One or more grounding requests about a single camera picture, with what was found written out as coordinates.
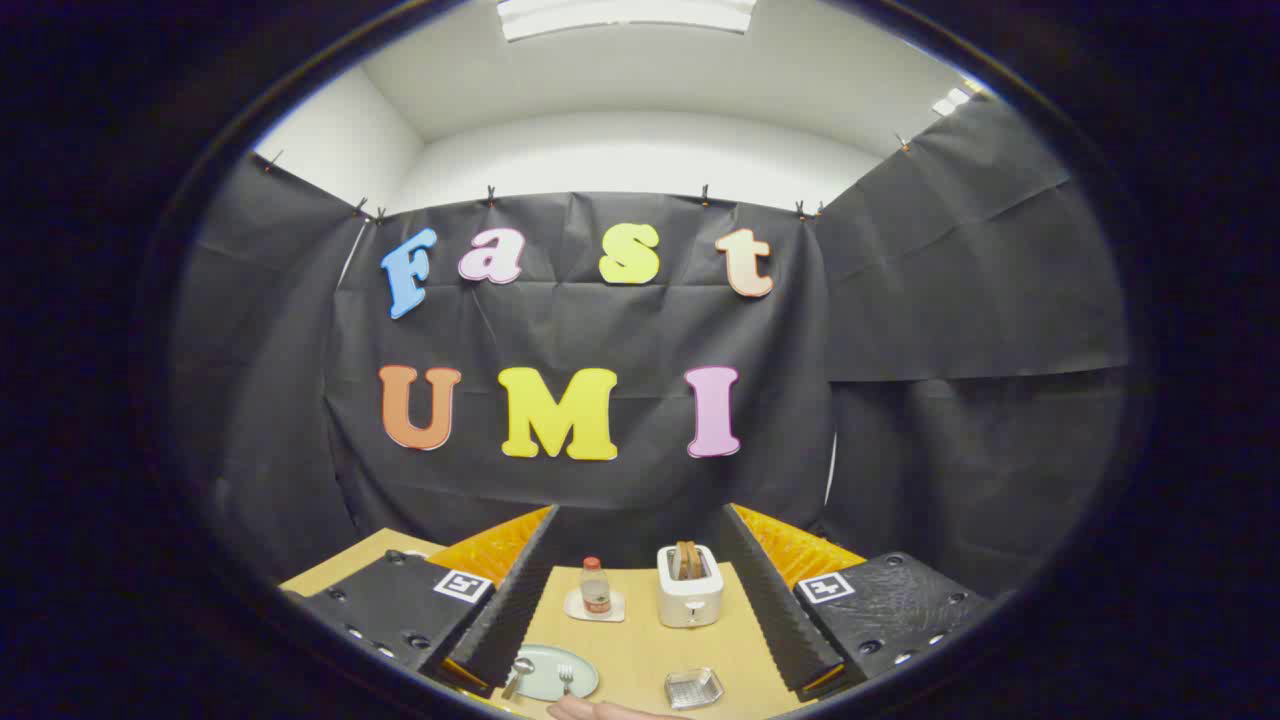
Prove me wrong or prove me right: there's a white square coaster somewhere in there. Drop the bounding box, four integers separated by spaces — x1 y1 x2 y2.
563 588 627 624

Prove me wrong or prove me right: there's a pale green round plate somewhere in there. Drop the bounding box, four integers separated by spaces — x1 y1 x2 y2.
503 644 601 703

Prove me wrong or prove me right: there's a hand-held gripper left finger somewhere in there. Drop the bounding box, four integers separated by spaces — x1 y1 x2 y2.
283 505 559 699

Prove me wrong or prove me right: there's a white toaster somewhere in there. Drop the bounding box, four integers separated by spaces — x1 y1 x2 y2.
657 543 725 629

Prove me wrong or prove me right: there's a clear red-capped water bottle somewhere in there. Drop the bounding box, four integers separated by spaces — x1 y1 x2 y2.
580 557 612 617

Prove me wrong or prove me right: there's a row of small cloth clips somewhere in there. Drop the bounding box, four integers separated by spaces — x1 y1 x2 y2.
262 133 913 223

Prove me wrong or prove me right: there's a clear perforated square tray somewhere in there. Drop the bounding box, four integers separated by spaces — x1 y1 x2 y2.
664 667 725 711

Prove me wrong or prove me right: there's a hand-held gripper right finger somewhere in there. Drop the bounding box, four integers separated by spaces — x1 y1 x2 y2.
720 503 996 701

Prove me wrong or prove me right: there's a long ceiling light panel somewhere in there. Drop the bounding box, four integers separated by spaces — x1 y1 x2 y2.
497 0 758 43

